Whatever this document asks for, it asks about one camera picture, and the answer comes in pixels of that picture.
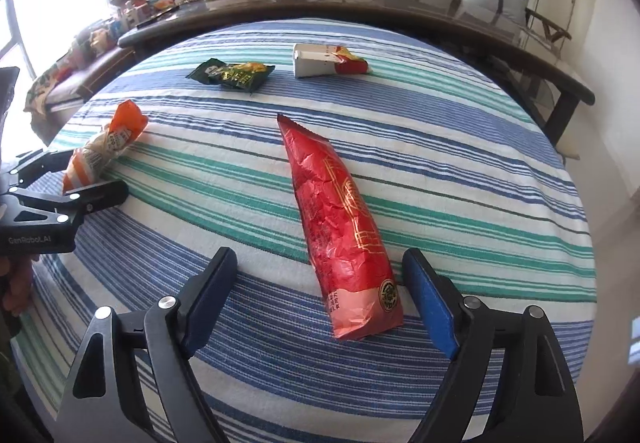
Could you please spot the small white carton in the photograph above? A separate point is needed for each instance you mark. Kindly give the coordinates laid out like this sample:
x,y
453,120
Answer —
x,y
312,63

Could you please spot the orange and white snack wrapper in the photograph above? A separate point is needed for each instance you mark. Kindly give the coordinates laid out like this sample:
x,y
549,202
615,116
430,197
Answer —
x,y
100,148

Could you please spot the dark green snack packet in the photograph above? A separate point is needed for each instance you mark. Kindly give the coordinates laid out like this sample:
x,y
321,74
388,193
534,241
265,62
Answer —
x,y
230,75

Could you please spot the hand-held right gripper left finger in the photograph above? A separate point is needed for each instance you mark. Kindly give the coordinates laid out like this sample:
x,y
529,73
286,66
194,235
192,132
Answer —
x,y
212,303

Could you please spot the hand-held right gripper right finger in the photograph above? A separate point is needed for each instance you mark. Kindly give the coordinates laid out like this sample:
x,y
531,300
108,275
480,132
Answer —
x,y
432,308

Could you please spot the person's left hand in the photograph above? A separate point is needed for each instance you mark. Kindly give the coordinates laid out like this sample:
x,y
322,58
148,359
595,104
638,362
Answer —
x,y
15,283

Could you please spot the blue green striped tablecloth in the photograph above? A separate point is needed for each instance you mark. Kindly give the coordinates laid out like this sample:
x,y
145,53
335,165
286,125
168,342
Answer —
x,y
450,173

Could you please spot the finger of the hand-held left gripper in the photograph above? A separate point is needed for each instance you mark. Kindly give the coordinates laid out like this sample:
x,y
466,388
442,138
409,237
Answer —
x,y
60,208
40,165

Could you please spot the long red snack packet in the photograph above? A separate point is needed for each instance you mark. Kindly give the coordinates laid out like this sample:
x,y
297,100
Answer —
x,y
335,223

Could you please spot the brown cushioned side bench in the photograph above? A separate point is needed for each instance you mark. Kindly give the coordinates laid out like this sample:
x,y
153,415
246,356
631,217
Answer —
x,y
85,83

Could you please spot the dark wooden table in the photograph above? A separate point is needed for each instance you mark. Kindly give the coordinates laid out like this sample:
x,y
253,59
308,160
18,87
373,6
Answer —
x,y
400,8

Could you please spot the small red wrapper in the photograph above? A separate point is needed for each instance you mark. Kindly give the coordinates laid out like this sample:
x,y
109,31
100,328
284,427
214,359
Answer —
x,y
352,65

